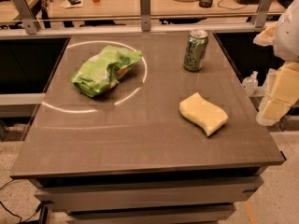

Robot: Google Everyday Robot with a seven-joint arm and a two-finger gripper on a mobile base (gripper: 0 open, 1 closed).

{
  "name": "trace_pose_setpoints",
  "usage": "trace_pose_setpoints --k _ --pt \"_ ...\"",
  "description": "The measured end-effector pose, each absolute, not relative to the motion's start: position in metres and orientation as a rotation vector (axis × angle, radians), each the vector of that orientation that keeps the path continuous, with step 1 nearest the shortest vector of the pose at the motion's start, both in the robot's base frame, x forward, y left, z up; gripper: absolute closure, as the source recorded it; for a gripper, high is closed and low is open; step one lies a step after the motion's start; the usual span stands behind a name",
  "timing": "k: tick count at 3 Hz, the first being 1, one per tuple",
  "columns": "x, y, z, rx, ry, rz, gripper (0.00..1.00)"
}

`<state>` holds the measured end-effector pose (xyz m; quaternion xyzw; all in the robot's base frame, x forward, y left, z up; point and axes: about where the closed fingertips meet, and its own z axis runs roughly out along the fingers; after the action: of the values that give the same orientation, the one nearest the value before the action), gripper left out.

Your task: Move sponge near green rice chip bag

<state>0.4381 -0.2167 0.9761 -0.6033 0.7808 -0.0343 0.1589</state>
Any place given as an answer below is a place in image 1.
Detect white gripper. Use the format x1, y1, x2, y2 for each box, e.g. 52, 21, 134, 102
253, 0, 299, 126

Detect yellow sponge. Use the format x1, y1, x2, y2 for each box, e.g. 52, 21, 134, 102
179, 92, 228, 136

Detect green rice chip bag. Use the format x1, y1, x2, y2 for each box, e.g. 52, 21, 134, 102
70, 46, 142, 97

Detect clear plastic bottle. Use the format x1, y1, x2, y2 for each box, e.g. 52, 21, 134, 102
242, 71, 258, 96

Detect green soda can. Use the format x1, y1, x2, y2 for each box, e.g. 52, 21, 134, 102
183, 29, 208, 71

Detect black mesh pen cup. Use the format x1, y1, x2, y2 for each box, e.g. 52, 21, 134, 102
199, 0, 213, 8

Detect grey table drawer base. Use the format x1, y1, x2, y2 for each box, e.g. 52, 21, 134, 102
36, 170, 263, 224

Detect grey metal bracket right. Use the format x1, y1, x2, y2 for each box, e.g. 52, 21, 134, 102
251, 0, 274, 28

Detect grey metal bracket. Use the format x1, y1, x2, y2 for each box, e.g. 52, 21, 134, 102
140, 0, 150, 32
251, 0, 274, 28
12, 0, 40, 35

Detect black desk cable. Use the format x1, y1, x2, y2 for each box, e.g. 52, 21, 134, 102
217, 0, 249, 11

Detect grey metal bracket middle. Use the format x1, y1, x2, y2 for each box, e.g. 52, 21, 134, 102
140, 0, 150, 32

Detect grey metal bracket left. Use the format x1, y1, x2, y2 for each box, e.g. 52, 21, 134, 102
12, 0, 40, 35

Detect black floor cable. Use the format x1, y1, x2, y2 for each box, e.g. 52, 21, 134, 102
0, 179, 43, 224

